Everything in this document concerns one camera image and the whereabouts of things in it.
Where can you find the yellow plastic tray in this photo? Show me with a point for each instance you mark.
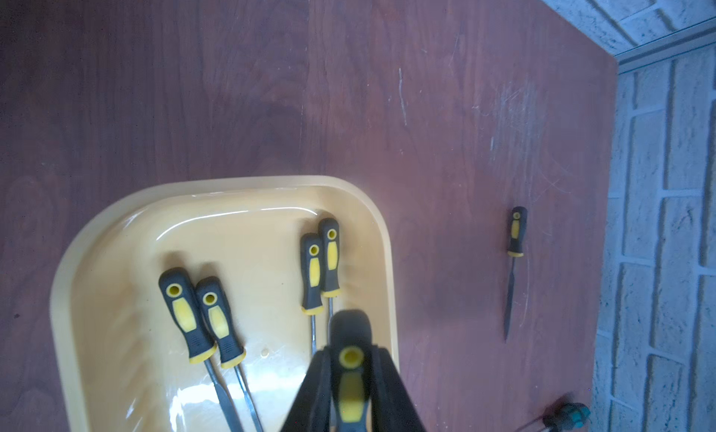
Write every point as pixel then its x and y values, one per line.
pixel 123 363

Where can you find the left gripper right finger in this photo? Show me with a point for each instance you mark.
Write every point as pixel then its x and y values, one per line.
pixel 391 406

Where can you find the black yellow file tool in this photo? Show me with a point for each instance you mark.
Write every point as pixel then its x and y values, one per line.
pixel 182 302
pixel 330 289
pixel 515 250
pixel 216 312
pixel 350 340
pixel 310 255

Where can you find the green black screwdriver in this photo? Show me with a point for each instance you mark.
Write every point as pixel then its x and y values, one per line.
pixel 569 417

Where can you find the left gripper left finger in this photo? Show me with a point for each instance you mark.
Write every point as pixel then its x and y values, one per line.
pixel 310 411

